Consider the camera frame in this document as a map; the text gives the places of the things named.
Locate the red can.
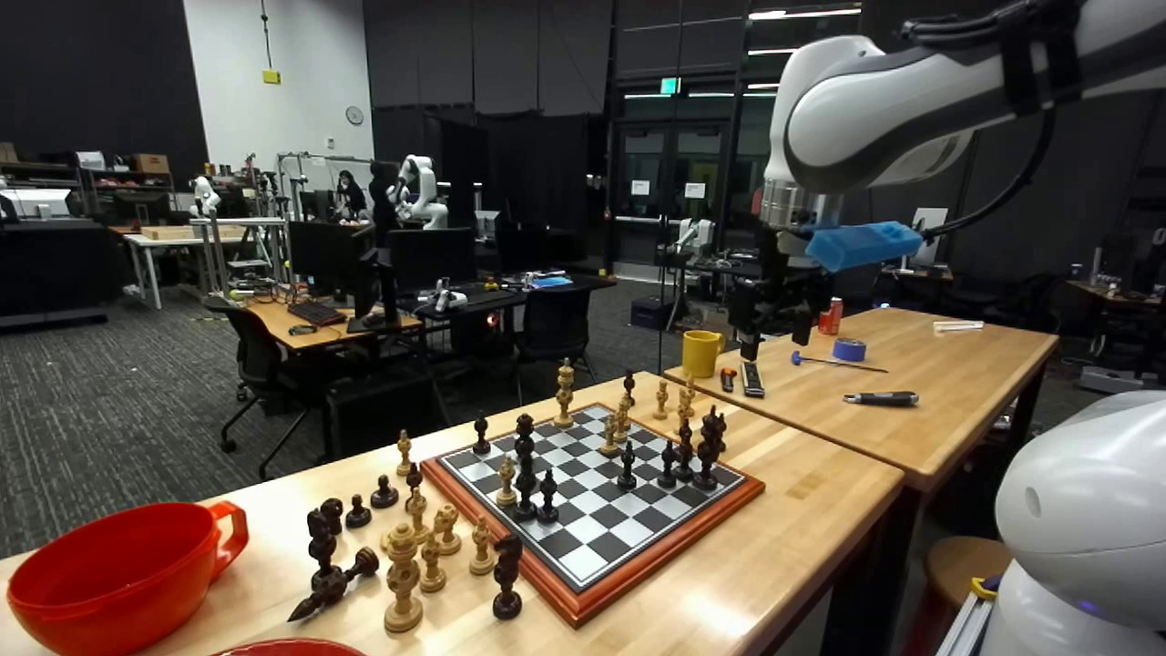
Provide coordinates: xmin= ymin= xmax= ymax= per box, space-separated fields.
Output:
xmin=817 ymin=296 xmax=845 ymax=336

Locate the black chess piece board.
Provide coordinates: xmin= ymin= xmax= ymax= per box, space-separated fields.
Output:
xmin=619 ymin=440 xmax=638 ymax=494

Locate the large red cup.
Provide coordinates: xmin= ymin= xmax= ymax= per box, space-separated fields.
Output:
xmin=7 ymin=500 xmax=249 ymax=656

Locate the light chess piece far corner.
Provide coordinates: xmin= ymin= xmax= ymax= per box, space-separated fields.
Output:
xmin=559 ymin=356 xmax=577 ymax=426

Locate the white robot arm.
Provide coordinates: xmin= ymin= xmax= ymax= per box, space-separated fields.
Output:
xmin=760 ymin=0 xmax=1166 ymax=344

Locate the blue wrist camera box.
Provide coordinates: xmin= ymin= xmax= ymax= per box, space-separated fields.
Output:
xmin=805 ymin=223 xmax=921 ymax=274

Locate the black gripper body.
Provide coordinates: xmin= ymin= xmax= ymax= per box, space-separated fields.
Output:
xmin=726 ymin=226 xmax=832 ymax=344

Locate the wooden stool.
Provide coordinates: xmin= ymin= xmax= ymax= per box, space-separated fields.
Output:
xmin=902 ymin=535 xmax=1009 ymax=656

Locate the black remote on table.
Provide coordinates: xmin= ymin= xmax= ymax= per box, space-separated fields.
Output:
xmin=741 ymin=363 xmax=766 ymax=398

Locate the dark chess piece front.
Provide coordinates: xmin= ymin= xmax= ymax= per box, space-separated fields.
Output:
xmin=492 ymin=535 xmax=521 ymax=619

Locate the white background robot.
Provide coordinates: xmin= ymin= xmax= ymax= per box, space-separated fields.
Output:
xmin=391 ymin=152 xmax=448 ymax=230

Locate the black office chair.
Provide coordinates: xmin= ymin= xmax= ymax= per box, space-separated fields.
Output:
xmin=203 ymin=296 xmax=322 ymax=477

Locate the light wooden king off board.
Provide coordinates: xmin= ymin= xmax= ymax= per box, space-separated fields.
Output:
xmin=383 ymin=525 xmax=424 ymax=635

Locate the chessboard with red-brown frame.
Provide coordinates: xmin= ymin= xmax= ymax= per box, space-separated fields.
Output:
xmin=424 ymin=404 xmax=766 ymax=626

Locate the blue handled tool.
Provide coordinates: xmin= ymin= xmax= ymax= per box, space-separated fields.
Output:
xmin=791 ymin=338 xmax=884 ymax=371

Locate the dark knight off board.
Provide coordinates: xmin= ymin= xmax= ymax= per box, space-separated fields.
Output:
xmin=292 ymin=500 xmax=380 ymax=619

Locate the black marker pen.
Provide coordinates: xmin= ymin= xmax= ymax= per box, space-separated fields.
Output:
xmin=843 ymin=390 xmax=918 ymax=409

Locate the tall black chess piece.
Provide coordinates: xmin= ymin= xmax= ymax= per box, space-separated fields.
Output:
xmin=514 ymin=415 xmax=534 ymax=522

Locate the yellow cup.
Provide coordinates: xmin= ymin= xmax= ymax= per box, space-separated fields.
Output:
xmin=683 ymin=327 xmax=720 ymax=380

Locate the black piece right cluster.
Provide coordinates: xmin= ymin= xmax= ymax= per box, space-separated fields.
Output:
xmin=697 ymin=404 xmax=726 ymax=494

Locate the light pawn on board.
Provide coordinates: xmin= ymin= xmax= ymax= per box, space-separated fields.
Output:
xmin=497 ymin=457 xmax=516 ymax=514

